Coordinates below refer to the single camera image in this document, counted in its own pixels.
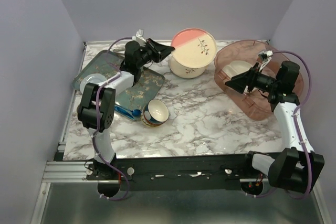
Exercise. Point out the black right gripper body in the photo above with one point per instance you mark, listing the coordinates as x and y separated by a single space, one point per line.
262 82

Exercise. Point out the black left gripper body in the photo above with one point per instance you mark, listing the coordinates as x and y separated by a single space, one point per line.
148 54

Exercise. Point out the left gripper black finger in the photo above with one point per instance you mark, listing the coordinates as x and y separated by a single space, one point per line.
155 46
162 52

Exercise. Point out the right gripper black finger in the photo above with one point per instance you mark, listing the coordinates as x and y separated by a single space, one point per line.
245 76
239 86

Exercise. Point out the cream divided bowl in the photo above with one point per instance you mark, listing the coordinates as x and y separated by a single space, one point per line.
236 67

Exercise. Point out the yellow and cream plate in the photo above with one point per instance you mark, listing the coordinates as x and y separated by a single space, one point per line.
183 71

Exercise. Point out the pink and cream plate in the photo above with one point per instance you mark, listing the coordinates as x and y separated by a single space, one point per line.
194 48

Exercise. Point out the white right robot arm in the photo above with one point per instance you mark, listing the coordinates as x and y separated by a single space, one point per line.
297 167

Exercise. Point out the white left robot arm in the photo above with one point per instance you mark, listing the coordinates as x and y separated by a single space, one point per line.
96 109

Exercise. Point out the metal serving tongs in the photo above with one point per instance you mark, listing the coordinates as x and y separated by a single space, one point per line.
118 49

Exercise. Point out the floral teal tray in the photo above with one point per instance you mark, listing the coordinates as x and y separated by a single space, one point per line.
132 98

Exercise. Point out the light blue saucer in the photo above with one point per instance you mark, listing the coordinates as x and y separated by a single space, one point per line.
95 78

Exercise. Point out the patterned ceramic bowl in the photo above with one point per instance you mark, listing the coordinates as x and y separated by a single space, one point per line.
155 113

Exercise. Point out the blue spoon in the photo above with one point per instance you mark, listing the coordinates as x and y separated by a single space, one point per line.
130 114

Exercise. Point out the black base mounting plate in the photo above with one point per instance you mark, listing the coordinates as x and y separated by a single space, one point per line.
198 184

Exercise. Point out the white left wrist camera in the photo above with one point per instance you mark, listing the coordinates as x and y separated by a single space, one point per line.
139 38

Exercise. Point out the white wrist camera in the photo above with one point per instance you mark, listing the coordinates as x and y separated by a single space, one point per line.
265 57
139 38

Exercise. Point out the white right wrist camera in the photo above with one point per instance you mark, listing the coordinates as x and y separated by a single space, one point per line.
265 57

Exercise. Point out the aluminium frame rail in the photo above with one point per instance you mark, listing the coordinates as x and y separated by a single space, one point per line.
65 171

